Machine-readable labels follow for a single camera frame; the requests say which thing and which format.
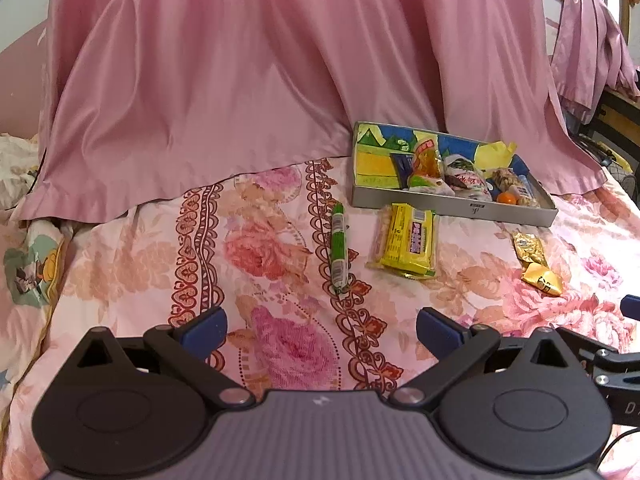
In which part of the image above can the black cable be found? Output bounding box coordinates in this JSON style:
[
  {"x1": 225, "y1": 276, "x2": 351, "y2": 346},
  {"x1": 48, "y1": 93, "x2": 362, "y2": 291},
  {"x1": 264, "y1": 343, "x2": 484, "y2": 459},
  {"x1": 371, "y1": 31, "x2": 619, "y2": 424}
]
[{"x1": 597, "y1": 427, "x2": 640, "y2": 466}]

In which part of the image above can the cartoon print cloth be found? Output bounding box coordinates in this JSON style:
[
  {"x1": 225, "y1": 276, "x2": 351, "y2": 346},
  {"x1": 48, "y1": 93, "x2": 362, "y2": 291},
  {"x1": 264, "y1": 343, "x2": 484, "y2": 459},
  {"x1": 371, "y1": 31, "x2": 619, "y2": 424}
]
[{"x1": 2, "y1": 220, "x2": 68, "y2": 306}]

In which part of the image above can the dark wooden furniture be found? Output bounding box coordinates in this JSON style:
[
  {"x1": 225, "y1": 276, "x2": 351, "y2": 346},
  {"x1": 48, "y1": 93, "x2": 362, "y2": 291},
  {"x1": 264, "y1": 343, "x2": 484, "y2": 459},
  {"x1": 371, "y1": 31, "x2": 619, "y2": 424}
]
[{"x1": 570, "y1": 85, "x2": 640, "y2": 171}]

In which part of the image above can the clear nut snack packet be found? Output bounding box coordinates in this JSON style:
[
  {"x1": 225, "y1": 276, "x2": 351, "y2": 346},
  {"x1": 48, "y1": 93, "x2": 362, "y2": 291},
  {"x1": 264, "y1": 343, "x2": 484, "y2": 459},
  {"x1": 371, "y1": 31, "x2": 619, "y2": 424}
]
[{"x1": 492, "y1": 167, "x2": 521, "y2": 193}]

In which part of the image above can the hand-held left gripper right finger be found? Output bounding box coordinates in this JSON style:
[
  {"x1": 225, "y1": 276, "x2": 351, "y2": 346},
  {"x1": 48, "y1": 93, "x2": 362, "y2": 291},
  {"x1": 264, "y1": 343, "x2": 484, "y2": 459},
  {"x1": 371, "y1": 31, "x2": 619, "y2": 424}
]
[{"x1": 390, "y1": 307, "x2": 583, "y2": 406}]

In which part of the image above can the yellow crumpled wrapper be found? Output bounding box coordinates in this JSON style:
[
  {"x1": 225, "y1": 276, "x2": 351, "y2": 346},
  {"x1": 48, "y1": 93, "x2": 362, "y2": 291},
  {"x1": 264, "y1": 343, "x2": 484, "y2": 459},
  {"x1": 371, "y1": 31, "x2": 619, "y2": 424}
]
[{"x1": 474, "y1": 140, "x2": 518, "y2": 168}]

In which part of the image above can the green sausage stick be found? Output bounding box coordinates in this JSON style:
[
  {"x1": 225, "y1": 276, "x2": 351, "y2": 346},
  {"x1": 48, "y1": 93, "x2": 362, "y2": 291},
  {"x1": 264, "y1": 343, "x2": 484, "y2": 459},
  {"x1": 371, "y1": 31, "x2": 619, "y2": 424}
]
[{"x1": 327, "y1": 201, "x2": 351, "y2": 295}]

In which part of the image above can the white vegetable print snack packet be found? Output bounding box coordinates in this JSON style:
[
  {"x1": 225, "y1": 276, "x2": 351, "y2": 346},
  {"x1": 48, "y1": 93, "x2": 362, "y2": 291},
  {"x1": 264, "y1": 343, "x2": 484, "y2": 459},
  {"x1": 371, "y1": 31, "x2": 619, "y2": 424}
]
[{"x1": 442, "y1": 155, "x2": 493, "y2": 201}]

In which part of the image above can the white crumpled cloth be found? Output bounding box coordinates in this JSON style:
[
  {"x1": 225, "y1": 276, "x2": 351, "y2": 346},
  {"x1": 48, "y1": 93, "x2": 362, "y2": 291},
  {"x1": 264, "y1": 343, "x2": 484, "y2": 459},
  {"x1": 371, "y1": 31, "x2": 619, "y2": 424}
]
[{"x1": 0, "y1": 132, "x2": 43, "y2": 211}]

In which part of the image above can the large pink satin curtain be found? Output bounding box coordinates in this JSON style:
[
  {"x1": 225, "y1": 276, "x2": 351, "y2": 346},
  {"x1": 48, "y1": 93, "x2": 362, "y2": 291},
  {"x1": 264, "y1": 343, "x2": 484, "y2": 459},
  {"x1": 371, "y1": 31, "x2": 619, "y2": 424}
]
[{"x1": 10, "y1": 0, "x2": 608, "y2": 223}]

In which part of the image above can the dark blue snack packet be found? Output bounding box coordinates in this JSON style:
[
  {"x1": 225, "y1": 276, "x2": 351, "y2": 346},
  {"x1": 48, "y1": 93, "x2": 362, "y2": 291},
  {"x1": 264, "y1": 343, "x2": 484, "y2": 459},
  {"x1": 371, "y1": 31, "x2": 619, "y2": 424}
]
[{"x1": 392, "y1": 154, "x2": 416, "y2": 188}]

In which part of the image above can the orange red label snack packet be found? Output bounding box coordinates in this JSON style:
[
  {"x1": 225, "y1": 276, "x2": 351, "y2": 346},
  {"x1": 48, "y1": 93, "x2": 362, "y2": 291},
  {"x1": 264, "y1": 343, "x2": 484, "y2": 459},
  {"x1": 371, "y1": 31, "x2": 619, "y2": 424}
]
[{"x1": 409, "y1": 140, "x2": 443, "y2": 188}]

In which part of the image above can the pink floral bedsheet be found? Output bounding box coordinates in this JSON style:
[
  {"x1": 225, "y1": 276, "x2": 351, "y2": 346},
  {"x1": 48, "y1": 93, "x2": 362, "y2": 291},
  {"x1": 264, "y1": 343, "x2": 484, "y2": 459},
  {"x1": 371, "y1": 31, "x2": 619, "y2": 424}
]
[{"x1": 0, "y1": 155, "x2": 640, "y2": 480}]

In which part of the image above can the yellow snack packet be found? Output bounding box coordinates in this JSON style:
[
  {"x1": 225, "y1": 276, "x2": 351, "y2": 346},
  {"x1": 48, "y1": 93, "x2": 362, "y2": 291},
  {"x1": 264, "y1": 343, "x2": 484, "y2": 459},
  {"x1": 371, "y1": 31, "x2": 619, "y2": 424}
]
[{"x1": 367, "y1": 202, "x2": 440, "y2": 281}]

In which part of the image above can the colourful painted shallow box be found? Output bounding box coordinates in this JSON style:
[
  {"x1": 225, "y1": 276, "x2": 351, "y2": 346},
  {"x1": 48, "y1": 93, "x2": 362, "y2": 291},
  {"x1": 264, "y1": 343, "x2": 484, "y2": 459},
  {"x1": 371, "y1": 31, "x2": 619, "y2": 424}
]
[{"x1": 350, "y1": 121, "x2": 559, "y2": 228}]

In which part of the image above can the small pink satin curtain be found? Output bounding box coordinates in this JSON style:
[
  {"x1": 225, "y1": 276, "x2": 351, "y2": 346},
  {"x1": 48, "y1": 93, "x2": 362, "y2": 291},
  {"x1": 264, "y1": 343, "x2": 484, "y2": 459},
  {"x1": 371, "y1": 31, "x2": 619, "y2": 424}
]
[{"x1": 550, "y1": 0, "x2": 640, "y2": 121}]

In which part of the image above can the gold foil snack packet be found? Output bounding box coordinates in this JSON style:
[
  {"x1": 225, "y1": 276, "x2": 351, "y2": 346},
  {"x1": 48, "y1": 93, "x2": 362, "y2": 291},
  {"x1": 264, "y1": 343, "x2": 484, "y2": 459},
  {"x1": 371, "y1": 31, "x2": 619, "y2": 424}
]
[
  {"x1": 512, "y1": 231, "x2": 548, "y2": 268},
  {"x1": 520, "y1": 262, "x2": 563, "y2": 296}
]

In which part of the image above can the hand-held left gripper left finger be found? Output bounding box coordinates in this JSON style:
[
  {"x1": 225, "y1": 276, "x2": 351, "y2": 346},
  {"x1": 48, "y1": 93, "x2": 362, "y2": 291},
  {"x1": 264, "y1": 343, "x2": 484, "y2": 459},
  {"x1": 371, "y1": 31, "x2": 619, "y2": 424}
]
[{"x1": 75, "y1": 306, "x2": 256, "y2": 406}]

